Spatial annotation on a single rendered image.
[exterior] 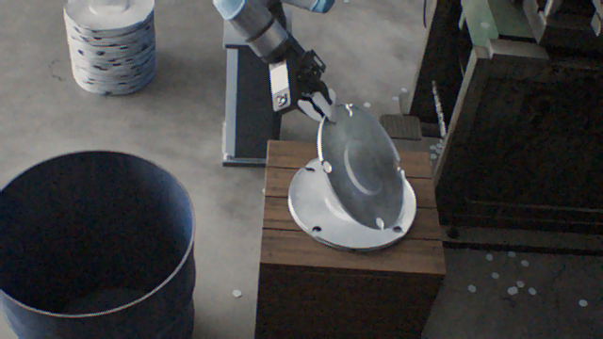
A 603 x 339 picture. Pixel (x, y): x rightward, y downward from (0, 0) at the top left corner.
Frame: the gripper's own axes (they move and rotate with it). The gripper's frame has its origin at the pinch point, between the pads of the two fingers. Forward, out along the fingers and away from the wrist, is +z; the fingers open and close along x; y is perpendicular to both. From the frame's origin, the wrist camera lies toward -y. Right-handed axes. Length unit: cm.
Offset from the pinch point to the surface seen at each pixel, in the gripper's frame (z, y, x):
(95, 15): -41, 56, 83
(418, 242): 31.8, -8.6, -3.4
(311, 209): 13.6, -8.4, 13.4
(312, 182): 12.2, -0.2, 14.9
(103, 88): -22, 48, 96
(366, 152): 11.1, 1.4, -1.1
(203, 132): 7, 43, 72
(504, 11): 16, 46, -29
